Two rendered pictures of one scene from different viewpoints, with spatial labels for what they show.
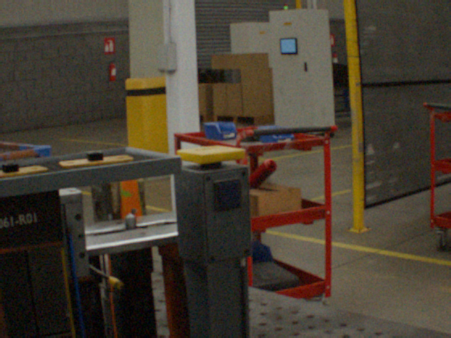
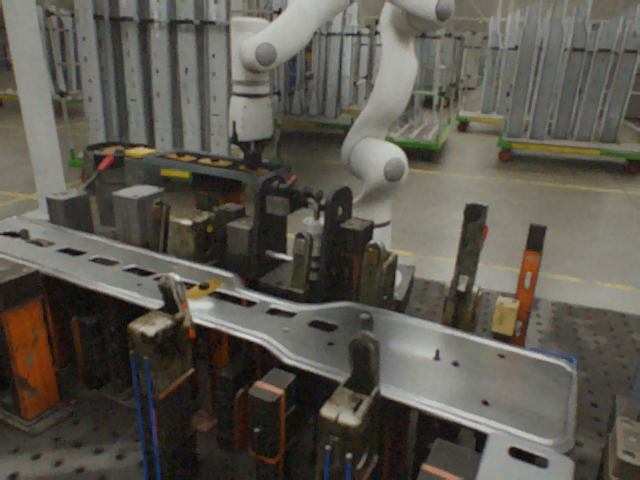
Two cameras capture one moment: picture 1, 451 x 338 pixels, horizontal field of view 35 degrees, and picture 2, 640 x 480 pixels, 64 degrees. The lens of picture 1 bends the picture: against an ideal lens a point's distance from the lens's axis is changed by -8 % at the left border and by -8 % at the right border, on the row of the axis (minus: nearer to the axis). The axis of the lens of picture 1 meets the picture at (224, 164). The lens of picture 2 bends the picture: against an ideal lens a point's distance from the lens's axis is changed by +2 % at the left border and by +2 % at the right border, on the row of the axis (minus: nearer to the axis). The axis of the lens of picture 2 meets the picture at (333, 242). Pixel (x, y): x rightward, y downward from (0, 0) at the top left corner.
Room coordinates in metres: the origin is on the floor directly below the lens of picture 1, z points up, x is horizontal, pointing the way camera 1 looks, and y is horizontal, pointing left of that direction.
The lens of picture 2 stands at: (1.20, 1.49, 1.46)
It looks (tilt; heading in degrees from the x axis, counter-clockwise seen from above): 21 degrees down; 238
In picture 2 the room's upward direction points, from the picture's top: 2 degrees clockwise
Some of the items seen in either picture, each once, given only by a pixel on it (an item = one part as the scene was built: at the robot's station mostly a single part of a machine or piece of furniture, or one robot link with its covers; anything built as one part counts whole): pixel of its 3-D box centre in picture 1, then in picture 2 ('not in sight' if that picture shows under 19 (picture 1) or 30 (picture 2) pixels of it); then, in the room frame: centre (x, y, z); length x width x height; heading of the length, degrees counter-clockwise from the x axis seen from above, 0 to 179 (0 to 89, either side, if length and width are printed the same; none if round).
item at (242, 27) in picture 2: not in sight; (250, 49); (0.71, 0.35, 1.44); 0.09 x 0.08 x 0.13; 84
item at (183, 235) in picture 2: not in sight; (197, 290); (0.88, 0.39, 0.89); 0.13 x 0.11 x 0.38; 32
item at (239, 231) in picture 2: not in sight; (251, 296); (0.78, 0.48, 0.89); 0.13 x 0.11 x 0.38; 32
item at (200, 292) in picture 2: not in sight; (203, 286); (0.93, 0.61, 1.01); 0.08 x 0.04 x 0.01; 31
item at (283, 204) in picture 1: (254, 223); not in sight; (3.52, -0.13, 0.49); 0.81 x 0.47 x 0.97; 25
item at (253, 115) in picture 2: not in sight; (251, 114); (0.71, 0.34, 1.29); 0.10 x 0.07 x 0.11; 13
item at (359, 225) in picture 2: not in sight; (352, 312); (0.63, 0.69, 0.91); 0.07 x 0.05 x 0.42; 32
